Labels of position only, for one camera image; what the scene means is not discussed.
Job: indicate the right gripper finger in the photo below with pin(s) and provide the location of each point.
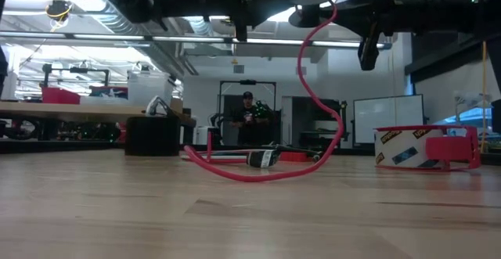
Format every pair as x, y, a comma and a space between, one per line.
348, 6
348, 20

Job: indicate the printed tape roll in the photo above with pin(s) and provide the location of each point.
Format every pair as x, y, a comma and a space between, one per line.
403, 147

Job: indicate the red tape dispenser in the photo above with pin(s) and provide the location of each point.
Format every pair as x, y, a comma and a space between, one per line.
450, 149

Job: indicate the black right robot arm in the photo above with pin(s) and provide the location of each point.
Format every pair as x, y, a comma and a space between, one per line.
430, 4

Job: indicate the clear plastic storage box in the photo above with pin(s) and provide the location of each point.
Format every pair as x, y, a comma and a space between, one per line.
150, 88

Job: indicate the whiteboard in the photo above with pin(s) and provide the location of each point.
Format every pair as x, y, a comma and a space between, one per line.
387, 118

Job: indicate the person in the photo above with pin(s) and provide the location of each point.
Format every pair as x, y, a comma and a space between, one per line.
246, 122

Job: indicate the small brown box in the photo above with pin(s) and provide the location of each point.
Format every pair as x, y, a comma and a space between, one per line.
177, 104

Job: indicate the black shelving unit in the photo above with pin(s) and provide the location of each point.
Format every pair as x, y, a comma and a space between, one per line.
305, 122

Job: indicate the black equipment cabinet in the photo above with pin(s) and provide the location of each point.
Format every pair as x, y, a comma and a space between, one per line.
276, 130

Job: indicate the white box device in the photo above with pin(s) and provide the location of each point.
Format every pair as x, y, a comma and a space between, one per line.
201, 135

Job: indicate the red plastic bin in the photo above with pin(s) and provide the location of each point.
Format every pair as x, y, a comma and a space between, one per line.
60, 95

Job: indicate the black gantry frame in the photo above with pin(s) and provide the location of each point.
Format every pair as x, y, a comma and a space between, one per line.
246, 82
78, 70

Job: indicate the rolling metal frame workbench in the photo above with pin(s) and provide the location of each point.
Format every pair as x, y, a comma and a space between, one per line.
58, 111

